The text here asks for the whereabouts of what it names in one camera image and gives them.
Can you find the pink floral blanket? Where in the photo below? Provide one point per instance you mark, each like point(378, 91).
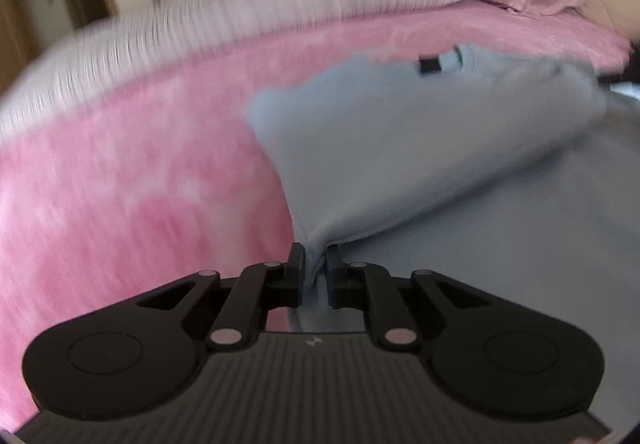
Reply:
point(162, 178)

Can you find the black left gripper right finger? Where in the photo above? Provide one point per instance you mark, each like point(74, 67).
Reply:
point(399, 313)

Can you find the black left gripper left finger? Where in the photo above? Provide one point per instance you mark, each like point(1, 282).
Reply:
point(229, 314)

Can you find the light blue sweatshirt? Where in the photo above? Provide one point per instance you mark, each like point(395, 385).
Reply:
point(515, 175)

